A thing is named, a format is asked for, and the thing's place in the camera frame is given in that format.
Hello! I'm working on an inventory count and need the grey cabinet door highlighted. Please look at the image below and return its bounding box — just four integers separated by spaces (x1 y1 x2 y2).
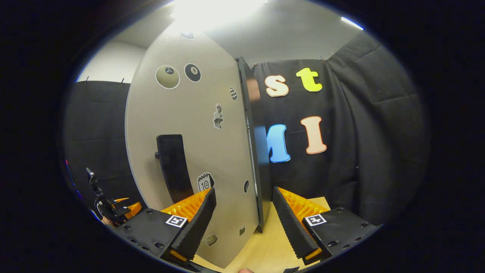
125 26 266 269

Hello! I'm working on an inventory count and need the large ceiling light panel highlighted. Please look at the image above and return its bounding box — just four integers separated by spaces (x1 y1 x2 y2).
171 0 268 30

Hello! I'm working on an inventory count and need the small ceiling light panel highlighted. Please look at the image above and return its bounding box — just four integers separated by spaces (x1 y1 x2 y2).
340 16 365 31

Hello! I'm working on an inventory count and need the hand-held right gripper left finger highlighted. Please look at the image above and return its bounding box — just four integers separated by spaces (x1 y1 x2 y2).
114 187 217 263

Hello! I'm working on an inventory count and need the dark grey cabinet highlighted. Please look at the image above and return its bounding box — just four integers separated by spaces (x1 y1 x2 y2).
237 57 272 232

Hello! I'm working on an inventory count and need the black backdrop cloth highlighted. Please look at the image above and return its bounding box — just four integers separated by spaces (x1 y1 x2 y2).
63 30 430 227

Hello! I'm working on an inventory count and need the black door handle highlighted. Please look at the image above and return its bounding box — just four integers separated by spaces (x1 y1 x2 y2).
155 134 194 204

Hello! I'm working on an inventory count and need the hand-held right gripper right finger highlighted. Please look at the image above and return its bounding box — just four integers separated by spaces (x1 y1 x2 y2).
272 186 381 266

